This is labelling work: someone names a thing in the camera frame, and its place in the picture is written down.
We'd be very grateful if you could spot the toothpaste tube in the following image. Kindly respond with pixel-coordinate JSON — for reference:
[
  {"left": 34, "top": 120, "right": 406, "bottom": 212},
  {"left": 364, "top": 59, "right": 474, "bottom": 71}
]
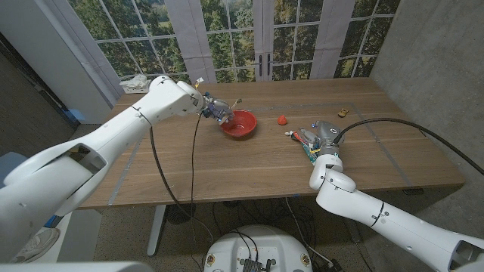
[{"left": 284, "top": 130, "right": 321, "bottom": 166}]

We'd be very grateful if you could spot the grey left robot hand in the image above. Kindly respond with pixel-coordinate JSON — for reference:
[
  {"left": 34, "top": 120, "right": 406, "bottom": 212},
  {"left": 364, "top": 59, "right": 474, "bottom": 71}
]
[{"left": 202, "top": 91, "right": 236, "bottom": 127}]

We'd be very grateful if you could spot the white table leg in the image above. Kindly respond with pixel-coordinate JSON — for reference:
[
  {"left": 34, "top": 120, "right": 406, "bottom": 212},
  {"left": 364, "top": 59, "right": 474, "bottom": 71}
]
[{"left": 146, "top": 204, "right": 167, "bottom": 258}]

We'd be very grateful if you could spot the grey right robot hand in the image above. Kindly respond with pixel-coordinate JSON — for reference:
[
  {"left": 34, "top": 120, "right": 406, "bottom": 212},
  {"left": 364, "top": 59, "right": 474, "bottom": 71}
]
[{"left": 296, "top": 120, "right": 346, "bottom": 156}]

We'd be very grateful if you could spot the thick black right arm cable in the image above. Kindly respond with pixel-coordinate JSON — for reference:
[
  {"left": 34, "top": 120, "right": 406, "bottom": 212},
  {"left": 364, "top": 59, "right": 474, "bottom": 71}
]
[{"left": 332, "top": 117, "right": 484, "bottom": 177}]

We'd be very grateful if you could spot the printed window backdrop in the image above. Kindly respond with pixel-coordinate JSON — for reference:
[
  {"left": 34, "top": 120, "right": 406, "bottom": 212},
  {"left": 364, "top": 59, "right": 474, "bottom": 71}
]
[{"left": 67, "top": 0, "right": 402, "bottom": 86}]

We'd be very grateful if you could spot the red bowl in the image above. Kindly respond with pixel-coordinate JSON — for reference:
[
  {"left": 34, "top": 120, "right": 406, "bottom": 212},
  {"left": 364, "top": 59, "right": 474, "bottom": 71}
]
[{"left": 219, "top": 109, "right": 258, "bottom": 138}]

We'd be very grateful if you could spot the round black fan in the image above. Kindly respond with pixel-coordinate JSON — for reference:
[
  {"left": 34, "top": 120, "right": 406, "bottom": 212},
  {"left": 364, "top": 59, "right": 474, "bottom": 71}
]
[{"left": 166, "top": 202, "right": 197, "bottom": 226}]

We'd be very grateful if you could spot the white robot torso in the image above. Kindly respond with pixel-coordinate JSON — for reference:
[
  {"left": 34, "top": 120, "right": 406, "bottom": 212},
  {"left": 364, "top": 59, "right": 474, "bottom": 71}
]
[{"left": 203, "top": 224, "right": 313, "bottom": 272}]

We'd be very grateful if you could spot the white sneaker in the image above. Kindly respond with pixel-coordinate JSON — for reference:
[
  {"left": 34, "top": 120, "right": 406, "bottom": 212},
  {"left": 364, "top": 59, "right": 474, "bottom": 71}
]
[{"left": 9, "top": 227, "right": 61, "bottom": 264}]

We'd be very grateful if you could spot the crumpled white tissue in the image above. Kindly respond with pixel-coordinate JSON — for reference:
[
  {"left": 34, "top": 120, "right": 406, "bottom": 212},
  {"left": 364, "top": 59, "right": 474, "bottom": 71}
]
[{"left": 119, "top": 73, "right": 150, "bottom": 88}]

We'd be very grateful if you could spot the blue bin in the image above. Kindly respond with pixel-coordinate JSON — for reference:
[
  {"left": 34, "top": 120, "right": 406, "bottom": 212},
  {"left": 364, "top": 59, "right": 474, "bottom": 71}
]
[{"left": 0, "top": 151, "right": 26, "bottom": 178}]

